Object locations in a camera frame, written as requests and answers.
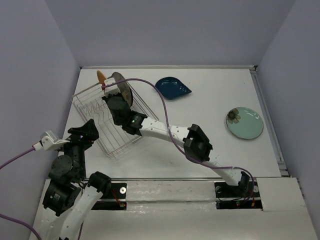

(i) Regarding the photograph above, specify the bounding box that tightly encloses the dark blue leaf plate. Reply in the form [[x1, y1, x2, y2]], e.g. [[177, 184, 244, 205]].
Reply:
[[155, 76, 192, 100]]

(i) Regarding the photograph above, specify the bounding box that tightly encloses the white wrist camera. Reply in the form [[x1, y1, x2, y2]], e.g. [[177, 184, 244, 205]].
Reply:
[[32, 130, 70, 151], [101, 78, 121, 98]]

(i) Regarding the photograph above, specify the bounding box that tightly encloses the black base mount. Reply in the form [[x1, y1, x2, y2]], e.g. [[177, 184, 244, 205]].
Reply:
[[92, 182, 127, 211], [214, 181, 263, 210]]

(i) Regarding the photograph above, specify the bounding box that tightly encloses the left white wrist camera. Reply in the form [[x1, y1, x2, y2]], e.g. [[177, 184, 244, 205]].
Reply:
[[32, 130, 70, 151]]

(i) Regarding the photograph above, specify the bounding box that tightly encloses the grey reindeer plate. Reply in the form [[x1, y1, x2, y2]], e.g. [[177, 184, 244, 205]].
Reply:
[[111, 72, 133, 107]]

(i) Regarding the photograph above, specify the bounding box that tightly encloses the metal wire dish rack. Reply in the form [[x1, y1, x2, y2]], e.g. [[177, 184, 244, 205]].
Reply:
[[70, 72, 160, 160]]

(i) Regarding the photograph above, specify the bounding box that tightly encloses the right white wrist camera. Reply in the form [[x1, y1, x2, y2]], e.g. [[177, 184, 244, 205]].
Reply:
[[101, 78, 121, 98]]

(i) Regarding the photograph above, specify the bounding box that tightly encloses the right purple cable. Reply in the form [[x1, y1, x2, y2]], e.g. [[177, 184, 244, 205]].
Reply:
[[101, 78, 256, 203]]

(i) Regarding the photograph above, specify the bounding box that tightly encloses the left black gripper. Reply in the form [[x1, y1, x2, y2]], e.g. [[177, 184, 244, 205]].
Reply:
[[57, 117, 100, 179]]

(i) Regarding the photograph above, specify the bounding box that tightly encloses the teal flower plate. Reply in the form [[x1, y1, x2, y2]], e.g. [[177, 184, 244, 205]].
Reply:
[[225, 107, 264, 140]]

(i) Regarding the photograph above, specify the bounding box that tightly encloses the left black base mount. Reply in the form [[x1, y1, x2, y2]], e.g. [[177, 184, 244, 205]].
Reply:
[[92, 182, 127, 211]]

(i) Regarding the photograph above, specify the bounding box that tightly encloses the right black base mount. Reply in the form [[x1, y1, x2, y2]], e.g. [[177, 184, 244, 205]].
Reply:
[[214, 181, 263, 210]]

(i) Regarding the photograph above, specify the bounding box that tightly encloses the orange woven round plate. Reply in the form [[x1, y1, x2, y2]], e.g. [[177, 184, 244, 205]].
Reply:
[[96, 70, 107, 85]]

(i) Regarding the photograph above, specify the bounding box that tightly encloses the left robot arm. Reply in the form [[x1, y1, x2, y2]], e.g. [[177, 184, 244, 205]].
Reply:
[[35, 119, 112, 240]]

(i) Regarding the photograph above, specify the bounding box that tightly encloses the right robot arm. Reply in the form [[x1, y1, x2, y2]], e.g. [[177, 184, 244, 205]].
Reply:
[[102, 93, 250, 196]]

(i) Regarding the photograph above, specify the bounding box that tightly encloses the purple cable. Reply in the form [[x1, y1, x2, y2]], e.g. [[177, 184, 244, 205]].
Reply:
[[0, 147, 83, 240], [101, 78, 256, 203]]

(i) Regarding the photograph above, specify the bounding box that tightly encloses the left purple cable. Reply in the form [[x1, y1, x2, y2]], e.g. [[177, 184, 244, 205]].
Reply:
[[0, 147, 83, 240]]

